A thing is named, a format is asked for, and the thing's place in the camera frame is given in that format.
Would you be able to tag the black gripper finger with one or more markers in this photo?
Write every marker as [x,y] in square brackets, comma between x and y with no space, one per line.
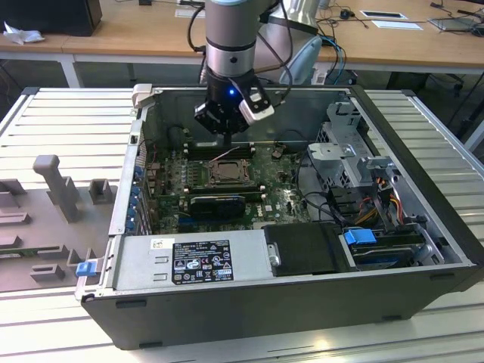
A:
[208,117]
[240,123]

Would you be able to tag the black RAM slot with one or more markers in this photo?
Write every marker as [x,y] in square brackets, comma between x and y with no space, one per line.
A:
[200,144]
[200,156]
[200,152]
[227,190]
[227,187]
[200,147]

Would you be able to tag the blue expansion slot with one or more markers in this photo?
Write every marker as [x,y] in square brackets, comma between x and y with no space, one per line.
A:
[184,220]

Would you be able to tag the black cylindrical component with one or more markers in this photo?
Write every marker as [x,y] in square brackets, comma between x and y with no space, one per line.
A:
[176,137]

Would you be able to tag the round coin battery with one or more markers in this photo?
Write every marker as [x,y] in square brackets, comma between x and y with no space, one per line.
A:
[277,153]

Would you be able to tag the grey case latch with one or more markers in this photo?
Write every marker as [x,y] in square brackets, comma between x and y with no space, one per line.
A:
[143,92]

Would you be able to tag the green RAM stick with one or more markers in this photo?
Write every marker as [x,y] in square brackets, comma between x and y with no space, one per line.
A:
[254,196]

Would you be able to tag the black graphics card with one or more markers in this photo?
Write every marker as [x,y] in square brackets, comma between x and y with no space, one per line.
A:
[217,208]

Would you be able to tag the blue expansion card clip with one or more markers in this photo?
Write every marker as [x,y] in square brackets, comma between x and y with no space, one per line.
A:
[132,209]
[130,224]
[138,172]
[135,190]

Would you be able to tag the white desk grommet plate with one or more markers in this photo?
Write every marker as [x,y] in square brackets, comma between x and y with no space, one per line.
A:
[187,12]
[382,14]
[397,25]

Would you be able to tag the green motherboard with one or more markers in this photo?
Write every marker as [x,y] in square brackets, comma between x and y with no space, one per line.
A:
[280,206]

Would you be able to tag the silver metal drive cage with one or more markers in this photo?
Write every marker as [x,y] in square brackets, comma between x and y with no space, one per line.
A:
[329,153]

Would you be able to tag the black plastic shroud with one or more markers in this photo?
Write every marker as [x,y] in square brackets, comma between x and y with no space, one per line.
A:
[302,249]

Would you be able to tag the black computer mouse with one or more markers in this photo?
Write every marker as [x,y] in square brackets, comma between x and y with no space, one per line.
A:
[345,14]

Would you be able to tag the grey power supply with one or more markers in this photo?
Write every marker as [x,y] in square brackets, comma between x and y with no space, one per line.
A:
[136,264]

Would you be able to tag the blue disk carrier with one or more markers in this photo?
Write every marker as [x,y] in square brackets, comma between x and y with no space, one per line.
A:
[359,237]

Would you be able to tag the black computer box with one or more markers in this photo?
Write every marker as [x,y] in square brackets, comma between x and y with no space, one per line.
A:
[49,15]

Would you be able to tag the black PC case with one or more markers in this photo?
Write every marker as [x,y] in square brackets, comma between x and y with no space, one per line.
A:
[264,314]

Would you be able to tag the grey parts rack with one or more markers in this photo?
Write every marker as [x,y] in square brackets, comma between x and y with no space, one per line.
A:
[38,211]

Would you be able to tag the blue plastic latch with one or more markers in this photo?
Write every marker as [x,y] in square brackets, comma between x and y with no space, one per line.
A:
[85,269]

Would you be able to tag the crumpled white paper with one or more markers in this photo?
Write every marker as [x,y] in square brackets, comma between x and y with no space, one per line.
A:
[20,35]

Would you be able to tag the grey tablet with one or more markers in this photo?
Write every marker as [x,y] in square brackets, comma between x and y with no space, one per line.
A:
[453,23]

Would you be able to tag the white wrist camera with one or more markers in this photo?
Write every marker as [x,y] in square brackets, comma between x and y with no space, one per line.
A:
[259,111]

